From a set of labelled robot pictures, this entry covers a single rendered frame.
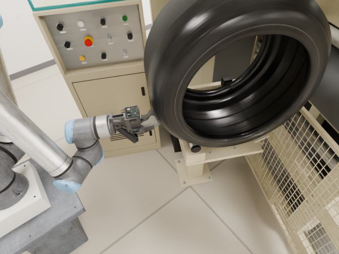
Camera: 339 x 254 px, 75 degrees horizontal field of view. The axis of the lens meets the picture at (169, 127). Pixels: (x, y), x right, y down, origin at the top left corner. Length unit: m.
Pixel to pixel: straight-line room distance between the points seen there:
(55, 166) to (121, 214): 1.06
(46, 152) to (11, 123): 0.14
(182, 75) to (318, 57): 0.40
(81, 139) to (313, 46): 0.80
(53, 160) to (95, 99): 0.85
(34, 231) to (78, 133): 0.60
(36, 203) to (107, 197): 0.77
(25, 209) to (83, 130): 0.55
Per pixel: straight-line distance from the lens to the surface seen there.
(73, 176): 0.89
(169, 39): 0.64
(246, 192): 1.92
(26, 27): 3.51
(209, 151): 1.06
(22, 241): 1.32
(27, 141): 0.82
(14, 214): 1.29
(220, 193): 1.87
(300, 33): 0.71
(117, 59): 1.51
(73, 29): 1.45
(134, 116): 0.84
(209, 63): 1.14
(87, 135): 0.88
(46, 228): 1.29
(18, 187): 1.28
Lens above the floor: 1.66
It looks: 47 degrees down
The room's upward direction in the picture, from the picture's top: 5 degrees counter-clockwise
